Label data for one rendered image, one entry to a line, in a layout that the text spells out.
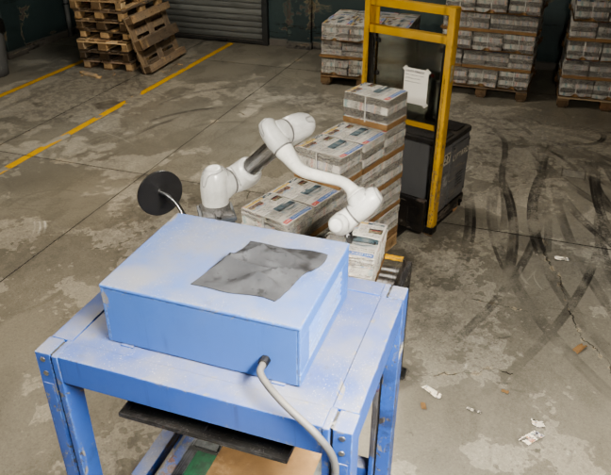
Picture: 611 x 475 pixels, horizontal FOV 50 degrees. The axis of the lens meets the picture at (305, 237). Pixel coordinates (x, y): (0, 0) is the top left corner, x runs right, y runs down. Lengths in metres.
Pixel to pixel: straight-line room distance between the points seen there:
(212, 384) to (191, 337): 0.14
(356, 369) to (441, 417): 2.15
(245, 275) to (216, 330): 0.18
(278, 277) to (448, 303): 3.11
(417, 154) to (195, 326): 3.96
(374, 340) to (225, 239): 0.55
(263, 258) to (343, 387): 0.43
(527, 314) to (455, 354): 0.73
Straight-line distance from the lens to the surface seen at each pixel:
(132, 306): 1.91
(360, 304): 2.12
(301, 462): 2.63
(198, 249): 2.02
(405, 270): 3.67
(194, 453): 2.70
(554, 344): 4.68
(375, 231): 3.56
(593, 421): 4.21
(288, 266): 1.90
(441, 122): 5.19
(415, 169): 5.61
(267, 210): 4.19
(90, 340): 2.06
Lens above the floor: 2.79
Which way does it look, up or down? 30 degrees down
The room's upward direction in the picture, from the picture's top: straight up
